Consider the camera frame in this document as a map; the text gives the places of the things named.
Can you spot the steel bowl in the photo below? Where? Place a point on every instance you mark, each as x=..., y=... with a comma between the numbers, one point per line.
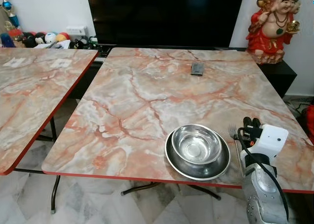
x=196, y=145

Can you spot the black round toy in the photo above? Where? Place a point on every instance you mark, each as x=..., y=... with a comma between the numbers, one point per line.
x=40, y=38

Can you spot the orange round toy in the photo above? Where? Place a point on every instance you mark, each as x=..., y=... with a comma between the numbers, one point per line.
x=63, y=36

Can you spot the white round toy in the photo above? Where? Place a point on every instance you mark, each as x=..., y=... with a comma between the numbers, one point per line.
x=50, y=37

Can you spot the white wall socket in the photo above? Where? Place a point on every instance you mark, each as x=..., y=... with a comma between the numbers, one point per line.
x=76, y=31

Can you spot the blue and gold trophy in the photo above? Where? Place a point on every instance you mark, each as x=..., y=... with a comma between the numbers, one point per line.
x=10, y=15

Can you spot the metal fork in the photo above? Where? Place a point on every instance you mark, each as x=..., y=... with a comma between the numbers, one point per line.
x=232, y=131

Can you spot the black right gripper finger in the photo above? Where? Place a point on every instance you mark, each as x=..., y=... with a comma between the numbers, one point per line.
x=256, y=123
x=248, y=123

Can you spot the red fabric bag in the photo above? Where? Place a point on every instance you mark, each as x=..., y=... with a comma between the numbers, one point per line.
x=310, y=123

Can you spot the steel plate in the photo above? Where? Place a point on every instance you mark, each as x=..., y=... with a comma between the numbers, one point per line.
x=196, y=172

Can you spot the green and black toy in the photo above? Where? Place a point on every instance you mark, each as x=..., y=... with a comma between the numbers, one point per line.
x=91, y=40

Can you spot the black television screen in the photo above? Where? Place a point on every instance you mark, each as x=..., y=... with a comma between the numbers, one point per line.
x=167, y=15

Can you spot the blue toy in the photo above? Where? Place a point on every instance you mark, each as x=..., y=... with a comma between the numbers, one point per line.
x=4, y=40

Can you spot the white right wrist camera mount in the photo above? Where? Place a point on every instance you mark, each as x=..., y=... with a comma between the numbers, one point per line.
x=270, y=138

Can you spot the red laughing Buddha statue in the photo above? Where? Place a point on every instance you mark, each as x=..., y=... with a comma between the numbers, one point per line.
x=270, y=32

